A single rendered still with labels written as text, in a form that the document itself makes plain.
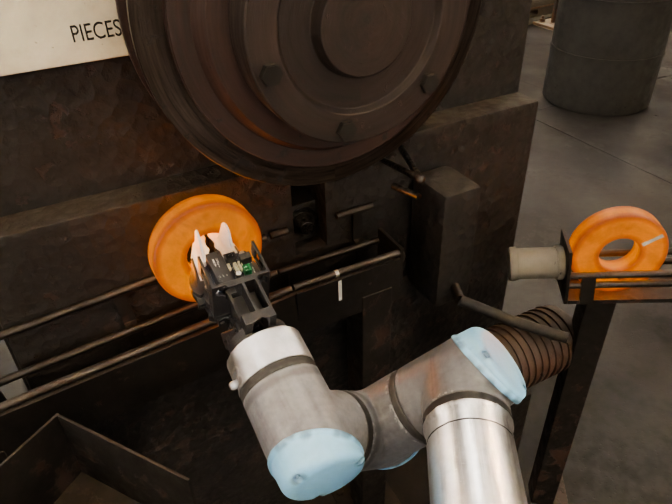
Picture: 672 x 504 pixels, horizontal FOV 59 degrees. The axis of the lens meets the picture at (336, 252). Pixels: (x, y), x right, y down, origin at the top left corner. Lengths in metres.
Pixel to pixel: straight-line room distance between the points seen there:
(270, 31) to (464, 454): 0.45
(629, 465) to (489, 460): 1.16
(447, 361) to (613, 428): 1.17
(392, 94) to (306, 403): 0.38
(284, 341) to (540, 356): 0.61
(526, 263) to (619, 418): 0.83
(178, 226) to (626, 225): 0.69
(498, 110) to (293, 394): 0.70
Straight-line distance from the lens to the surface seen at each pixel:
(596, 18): 3.45
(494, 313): 1.10
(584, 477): 1.65
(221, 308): 0.72
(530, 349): 1.14
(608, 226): 1.05
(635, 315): 2.14
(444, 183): 1.03
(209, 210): 0.79
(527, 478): 1.60
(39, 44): 0.83
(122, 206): 0.88
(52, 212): 0.91
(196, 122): 0.75
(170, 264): 0.81
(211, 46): 0.69
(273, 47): 0.66
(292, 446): 0.60
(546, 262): 1.06
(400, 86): 0.76
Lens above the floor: 1.29
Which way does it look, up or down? 35 degrees down
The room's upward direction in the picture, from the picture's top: 2 degrees counter-clockwise
